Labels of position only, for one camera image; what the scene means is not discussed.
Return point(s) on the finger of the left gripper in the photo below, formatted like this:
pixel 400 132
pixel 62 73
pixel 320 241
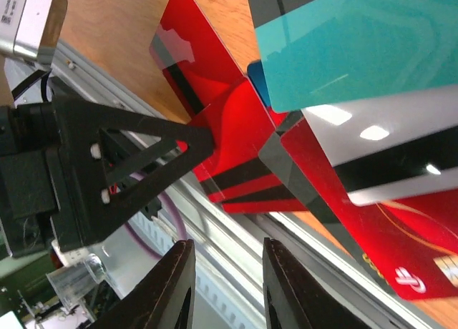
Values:
pixel 97 213

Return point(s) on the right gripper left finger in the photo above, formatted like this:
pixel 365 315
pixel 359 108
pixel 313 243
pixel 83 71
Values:
pixel 164 298

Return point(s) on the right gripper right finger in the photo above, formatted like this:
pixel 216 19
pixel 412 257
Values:
pixel 293 298

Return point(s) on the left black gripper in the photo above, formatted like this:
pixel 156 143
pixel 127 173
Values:
pixel 37 205

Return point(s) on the red card with chip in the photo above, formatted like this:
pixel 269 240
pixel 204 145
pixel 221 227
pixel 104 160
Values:
pixel 409 246

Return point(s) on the red card bottom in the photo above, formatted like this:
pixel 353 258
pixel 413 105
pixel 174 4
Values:
pixel 234 176

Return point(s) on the white card under teal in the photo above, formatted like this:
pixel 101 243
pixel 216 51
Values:
pixel 393 147

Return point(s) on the teal card left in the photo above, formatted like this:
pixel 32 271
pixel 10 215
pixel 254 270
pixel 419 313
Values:
pixel 318 52

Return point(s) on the grey slotted cable duct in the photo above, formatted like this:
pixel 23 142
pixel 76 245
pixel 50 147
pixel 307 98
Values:
pixel 228 289

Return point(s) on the aluminium rail frame front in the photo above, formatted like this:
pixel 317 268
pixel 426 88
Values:
pixel 236 235

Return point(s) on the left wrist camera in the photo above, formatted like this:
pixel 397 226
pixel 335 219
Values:
pixel 30 29

